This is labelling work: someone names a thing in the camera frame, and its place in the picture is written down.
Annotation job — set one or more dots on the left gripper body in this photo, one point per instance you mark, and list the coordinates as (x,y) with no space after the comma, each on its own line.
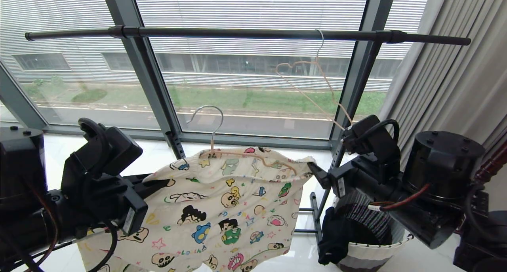
(130,212)

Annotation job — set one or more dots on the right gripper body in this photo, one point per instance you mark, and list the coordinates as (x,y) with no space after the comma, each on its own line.
(368,181)

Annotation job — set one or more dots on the cream printed shorts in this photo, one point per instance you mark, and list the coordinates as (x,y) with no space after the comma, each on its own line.
(206,208)

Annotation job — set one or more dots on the pink clothes hanger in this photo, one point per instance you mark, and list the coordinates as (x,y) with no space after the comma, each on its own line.
(319,46)
(212,141)

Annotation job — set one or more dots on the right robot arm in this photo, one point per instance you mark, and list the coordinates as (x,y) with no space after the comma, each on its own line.
(443,165)

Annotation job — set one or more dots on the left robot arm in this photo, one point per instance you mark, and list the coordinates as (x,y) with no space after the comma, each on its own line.
(20,165)

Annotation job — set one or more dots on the white laundry basket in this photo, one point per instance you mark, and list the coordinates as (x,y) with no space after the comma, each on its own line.
(368,224)

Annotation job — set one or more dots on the black clothes rack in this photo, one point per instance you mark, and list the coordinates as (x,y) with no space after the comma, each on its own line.
(237,32)

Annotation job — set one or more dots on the black garment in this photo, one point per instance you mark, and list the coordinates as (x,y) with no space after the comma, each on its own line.
(336,236)

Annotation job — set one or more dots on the window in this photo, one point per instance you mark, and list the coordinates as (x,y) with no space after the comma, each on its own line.
(245,10)

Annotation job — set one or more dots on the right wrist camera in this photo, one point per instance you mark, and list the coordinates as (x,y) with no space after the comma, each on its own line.
(368,145)

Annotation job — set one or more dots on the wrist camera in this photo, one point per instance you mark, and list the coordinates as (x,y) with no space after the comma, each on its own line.
(111,153)
(368,145)

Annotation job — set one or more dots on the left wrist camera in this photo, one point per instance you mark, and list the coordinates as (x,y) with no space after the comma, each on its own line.
(111,153)

